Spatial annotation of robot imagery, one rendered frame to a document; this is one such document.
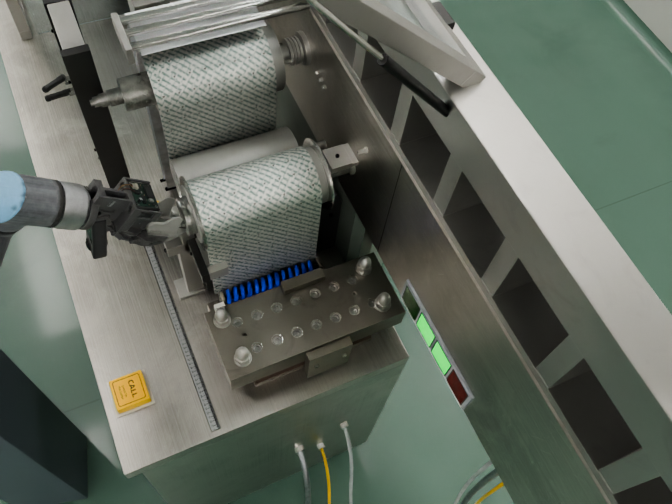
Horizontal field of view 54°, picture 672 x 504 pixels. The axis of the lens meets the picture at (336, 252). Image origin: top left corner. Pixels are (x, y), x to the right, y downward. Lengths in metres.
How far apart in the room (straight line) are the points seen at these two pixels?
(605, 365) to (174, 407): 0.94
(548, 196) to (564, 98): 2.61
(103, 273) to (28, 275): 1.14
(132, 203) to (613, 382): 0.76
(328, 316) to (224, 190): 0.37
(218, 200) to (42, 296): 1.57
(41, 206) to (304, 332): 0.60
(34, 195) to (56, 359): 1.57
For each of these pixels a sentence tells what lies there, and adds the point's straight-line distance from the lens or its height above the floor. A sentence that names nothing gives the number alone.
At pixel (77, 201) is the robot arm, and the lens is 1.09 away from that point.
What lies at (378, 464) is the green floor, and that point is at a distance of 2.39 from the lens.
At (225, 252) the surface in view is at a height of 1.18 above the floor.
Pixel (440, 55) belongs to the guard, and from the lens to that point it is 0.87.
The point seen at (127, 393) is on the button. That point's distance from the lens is 1.49.
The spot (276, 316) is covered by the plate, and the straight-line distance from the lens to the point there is 1.41.
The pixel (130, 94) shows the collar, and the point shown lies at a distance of 1.33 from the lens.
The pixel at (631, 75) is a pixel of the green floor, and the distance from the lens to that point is 3.75.
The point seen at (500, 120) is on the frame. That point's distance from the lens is 0.93.
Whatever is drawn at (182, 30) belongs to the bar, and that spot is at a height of 1.45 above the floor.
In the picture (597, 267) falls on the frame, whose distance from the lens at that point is 0.84.
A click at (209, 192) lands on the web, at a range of 1.22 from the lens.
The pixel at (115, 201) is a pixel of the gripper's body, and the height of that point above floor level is 1.41.
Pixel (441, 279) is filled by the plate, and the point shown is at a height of 1.34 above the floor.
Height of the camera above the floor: 2.31
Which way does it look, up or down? 60 degrees down
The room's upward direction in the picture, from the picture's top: 10 degrees clockwise
